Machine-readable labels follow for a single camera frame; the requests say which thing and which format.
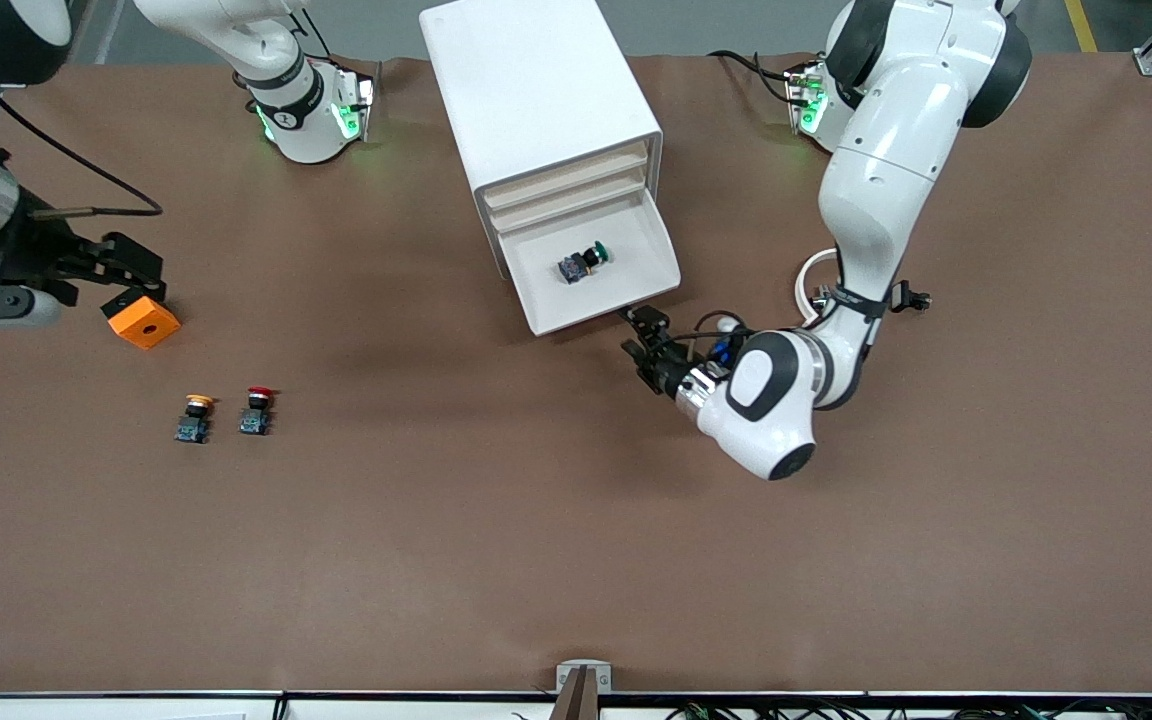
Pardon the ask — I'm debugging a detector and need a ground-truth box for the green push button switch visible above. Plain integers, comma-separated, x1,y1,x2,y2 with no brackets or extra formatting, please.
556,240,612,286

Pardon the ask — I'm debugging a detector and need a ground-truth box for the orange black cube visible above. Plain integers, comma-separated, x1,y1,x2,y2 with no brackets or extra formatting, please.
101,290,182,351

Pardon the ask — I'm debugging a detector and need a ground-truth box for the brown table mat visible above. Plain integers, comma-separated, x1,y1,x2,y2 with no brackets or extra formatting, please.
0,52,1152,696

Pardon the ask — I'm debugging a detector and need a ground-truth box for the white curved ring piece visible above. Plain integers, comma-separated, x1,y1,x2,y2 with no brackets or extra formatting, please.
794,248,842,327

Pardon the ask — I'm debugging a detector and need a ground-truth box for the orange push button switch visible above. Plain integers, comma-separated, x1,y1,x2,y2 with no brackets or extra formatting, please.
174,393,215,446

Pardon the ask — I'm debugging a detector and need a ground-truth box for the red push button switch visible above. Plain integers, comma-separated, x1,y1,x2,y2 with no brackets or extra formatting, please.
239,386,277,438

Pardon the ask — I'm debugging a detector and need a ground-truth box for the black base cable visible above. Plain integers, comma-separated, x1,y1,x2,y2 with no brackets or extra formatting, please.
709,48,805,107

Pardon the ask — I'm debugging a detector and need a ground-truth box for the grey metal bracket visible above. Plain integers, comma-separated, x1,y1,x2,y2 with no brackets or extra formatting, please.
556,660,613,695

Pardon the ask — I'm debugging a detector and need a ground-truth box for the brown upright post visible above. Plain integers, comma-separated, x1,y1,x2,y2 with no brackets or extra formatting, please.
548,668,602,720

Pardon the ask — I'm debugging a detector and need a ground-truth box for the black cable bundle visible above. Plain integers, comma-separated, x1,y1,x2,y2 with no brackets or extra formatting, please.
666,700,1152,720

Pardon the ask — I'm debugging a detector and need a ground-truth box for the white front frame rail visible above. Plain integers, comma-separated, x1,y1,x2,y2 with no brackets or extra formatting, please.
0,690,1152,720

